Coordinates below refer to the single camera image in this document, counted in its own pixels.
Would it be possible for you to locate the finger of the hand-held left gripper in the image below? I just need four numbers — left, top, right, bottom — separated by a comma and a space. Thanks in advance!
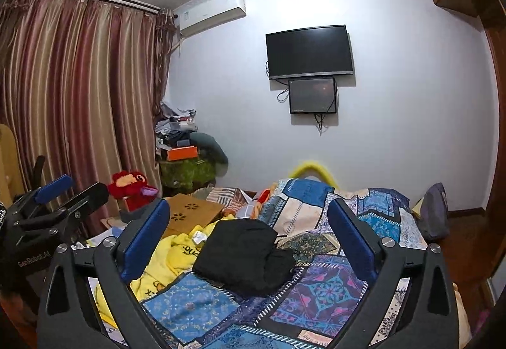
59, 182, 110, 224
12, 174, 76, 215

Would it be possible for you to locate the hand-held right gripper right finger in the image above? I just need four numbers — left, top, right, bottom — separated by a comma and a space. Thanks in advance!
327, 198, 461, 349

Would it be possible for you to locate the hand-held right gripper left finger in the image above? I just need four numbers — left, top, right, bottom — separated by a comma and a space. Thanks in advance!
37, 198, 180, 349

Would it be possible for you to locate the black zip hoodie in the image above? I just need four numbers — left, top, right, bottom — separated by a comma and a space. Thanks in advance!
192, 218, 297, 297

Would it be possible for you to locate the pile of clothes and papers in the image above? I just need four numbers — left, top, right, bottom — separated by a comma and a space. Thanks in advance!
154, 102, 198, 150

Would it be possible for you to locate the yellow printed garment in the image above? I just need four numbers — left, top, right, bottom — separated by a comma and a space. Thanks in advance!
93, 220, 210, 338

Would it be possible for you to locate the red plush toy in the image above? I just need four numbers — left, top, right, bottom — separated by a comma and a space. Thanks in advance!
108, 170, 157, 213

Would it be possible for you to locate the brown cardboard box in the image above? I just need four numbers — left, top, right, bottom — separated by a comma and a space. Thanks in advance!
162, 193, 225, 239

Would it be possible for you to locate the blue patchwork blanket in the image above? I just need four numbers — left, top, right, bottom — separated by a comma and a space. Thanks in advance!
85, 177, 431, 349

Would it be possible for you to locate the yellow foam tube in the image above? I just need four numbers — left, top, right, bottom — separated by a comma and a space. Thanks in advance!
288, 161, 336, 189

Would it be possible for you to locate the grey backpack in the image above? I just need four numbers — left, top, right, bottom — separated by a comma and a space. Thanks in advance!
419, 183, 450, 242

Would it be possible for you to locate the orange box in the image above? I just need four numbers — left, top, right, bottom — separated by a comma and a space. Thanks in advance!
166, 145, 198, 162

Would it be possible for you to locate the striped brown curtain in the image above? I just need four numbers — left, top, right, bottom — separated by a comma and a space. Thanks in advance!
0, 0, 178, 239

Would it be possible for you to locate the orange striped cloth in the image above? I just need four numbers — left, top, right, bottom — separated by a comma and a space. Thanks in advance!
207, 185, 277, 219

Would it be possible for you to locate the white air conditioner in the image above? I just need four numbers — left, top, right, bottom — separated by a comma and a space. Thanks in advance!
173, 0, 246, 38

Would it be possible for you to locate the small black wall monitor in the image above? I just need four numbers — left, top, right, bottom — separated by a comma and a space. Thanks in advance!
288, 77, 337, 115

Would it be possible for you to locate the large black wall television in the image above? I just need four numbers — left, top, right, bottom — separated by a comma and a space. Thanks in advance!
266, 25, 354, 80

